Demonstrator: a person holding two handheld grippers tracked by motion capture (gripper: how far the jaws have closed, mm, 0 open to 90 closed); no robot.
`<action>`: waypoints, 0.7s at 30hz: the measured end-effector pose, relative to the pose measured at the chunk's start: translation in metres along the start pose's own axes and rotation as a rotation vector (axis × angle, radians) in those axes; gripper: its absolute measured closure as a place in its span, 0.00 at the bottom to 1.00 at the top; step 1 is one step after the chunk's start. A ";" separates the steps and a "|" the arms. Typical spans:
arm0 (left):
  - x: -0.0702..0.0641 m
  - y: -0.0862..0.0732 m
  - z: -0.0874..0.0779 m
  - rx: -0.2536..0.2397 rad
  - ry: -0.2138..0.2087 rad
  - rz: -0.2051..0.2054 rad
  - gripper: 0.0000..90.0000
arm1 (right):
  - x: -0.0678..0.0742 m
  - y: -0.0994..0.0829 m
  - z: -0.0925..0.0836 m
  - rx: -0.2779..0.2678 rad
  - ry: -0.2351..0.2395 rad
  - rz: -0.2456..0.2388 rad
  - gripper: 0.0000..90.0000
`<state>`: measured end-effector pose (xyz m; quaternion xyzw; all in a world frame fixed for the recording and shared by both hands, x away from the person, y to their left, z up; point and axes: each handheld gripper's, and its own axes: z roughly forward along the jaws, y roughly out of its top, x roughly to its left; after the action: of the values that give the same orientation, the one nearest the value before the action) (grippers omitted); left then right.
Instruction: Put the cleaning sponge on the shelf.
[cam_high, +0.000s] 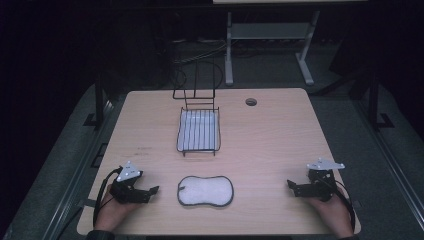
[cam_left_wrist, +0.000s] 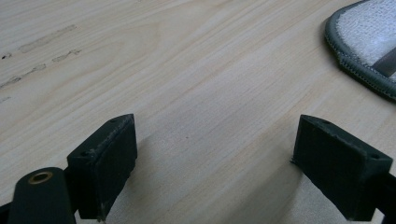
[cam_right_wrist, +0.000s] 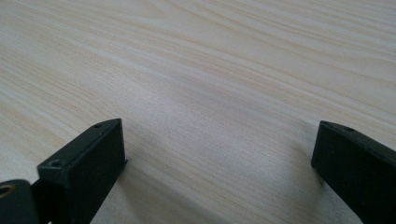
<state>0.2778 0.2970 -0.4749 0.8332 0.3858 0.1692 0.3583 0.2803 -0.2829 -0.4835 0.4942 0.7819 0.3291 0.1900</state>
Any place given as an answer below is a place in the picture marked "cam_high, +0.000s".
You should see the person's right hand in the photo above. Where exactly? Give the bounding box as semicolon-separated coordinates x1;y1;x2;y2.
303;188;355;240

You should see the black wire rack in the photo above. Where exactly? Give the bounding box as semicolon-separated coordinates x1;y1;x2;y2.
172;58;222;158

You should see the grey metal rail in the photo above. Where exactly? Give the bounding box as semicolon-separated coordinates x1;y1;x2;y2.
354;99;424;231
41;99;116;240

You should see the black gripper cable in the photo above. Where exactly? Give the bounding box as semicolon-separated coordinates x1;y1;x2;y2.
328;178;357;232
92;167;124;228

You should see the black metal post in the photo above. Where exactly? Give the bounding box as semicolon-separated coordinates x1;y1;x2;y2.
94;74;105;129

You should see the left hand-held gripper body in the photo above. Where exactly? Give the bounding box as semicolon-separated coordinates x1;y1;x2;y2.
109;160;151;205

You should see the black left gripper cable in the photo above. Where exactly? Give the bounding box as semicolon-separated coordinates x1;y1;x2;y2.
92;167;124;228

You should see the bundle of floor cables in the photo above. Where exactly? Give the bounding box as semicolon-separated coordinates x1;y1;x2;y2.
171;38;231;66

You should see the white metal stand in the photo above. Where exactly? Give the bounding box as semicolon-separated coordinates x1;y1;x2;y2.
224;10;321;87

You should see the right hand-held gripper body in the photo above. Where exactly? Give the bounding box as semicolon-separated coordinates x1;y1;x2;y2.
295;157;346;203

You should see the person's left hand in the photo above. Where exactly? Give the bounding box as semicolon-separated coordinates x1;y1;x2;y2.
94;185;142;232

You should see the white sponge with dark rim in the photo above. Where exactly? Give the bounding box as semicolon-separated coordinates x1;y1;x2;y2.
176;175;235;208

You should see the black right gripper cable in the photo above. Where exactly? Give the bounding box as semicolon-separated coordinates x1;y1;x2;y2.
328;178;357;232

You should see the white tray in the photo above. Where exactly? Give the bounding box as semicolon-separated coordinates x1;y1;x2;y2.
177;109;220;152

